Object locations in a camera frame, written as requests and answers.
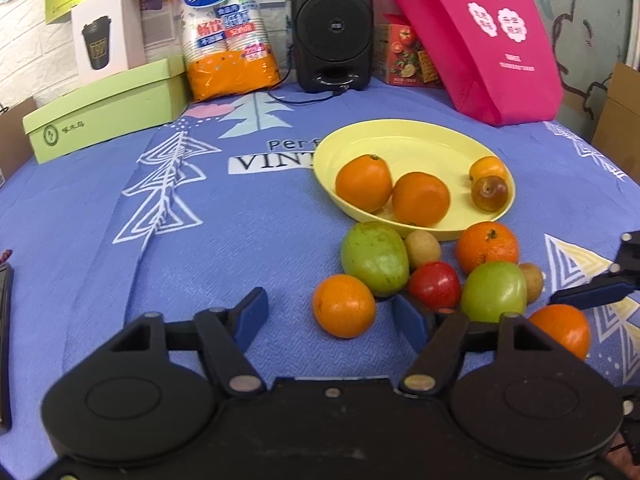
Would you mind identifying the brown cardboard piece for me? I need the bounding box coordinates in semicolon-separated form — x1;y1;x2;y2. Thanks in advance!
0;96;39;186

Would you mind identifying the red tomato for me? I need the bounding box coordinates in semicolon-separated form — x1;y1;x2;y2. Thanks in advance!
406;261;462;311

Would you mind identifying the green apple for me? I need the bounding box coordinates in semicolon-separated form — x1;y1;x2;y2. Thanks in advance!
460;261;528;324

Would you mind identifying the brown plum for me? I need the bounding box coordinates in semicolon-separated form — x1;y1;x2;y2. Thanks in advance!
471;175;509;211

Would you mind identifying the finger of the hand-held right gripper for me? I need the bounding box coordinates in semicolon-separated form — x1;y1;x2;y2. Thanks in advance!
548;231;640;309

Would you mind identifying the small orange persimmon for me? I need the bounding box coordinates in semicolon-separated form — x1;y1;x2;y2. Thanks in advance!
469;156;507;182

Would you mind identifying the large orange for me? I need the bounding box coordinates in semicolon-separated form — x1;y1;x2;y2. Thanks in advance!
335;154;393;213
312;274;377;339
455;221;520;276
392;172;451;228
528;304;591;361

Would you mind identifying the red cracker box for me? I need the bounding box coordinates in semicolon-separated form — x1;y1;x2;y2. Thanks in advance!
372;9;446;90

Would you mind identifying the blue printed tablecloth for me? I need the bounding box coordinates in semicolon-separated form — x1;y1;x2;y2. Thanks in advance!
0;77;640;480

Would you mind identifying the yellow plastic plate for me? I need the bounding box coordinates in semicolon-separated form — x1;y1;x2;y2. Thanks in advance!
312;120;517;241

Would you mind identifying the black speaker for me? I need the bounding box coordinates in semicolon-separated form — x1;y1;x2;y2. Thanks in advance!
291;0;375;94

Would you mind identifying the black flat device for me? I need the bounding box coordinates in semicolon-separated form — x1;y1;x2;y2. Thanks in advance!
0;262;15;435

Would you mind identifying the black speaker cable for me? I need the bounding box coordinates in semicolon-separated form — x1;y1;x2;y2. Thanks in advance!
267;42;348;107

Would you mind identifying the green lidded box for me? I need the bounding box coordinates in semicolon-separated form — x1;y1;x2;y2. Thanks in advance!
22;56;191;165

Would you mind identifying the brown kiwi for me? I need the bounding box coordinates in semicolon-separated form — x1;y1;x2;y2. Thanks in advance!
519;262;545;305
404;230;443;271

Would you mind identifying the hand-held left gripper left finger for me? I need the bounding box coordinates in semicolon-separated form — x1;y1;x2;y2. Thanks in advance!
107;287;269;398

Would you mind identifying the orange paper cup pack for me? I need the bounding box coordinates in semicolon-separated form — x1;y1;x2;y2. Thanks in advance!
170;0;282;103

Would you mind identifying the brown cardboard box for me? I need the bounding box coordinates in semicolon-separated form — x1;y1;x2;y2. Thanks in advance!
590;62;640;181

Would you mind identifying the pink fabric bag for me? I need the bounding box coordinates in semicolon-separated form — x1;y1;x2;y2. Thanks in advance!
367;0;566;127

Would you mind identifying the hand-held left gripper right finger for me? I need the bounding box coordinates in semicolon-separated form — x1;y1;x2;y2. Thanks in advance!
392;294;558;398

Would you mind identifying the white cup box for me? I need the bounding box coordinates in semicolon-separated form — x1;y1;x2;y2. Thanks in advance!
70;0;147;85

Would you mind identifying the green mango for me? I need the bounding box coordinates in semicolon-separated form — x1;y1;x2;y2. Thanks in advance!
340;221;411;298

